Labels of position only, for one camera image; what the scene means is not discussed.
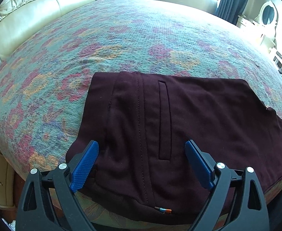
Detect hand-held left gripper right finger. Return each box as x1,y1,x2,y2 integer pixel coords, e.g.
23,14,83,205
184,140,270,231

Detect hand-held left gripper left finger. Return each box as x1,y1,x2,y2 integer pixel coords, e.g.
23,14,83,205
15,140,103,231

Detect maroon pants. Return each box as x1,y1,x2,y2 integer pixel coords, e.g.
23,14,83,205
65,72,282,225

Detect floral bed blanket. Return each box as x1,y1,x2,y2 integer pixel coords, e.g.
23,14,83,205
0,0,282,229

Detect white television stand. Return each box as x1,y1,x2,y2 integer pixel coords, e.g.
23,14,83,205
268,47,282,85

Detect cream dressing table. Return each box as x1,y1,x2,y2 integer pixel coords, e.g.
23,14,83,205
236,14,276,51

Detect cream leather headboard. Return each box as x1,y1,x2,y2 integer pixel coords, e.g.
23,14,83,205
0,0,106,72

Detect dark blue curtain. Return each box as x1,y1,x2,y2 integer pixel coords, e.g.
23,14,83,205
214,0,252,25

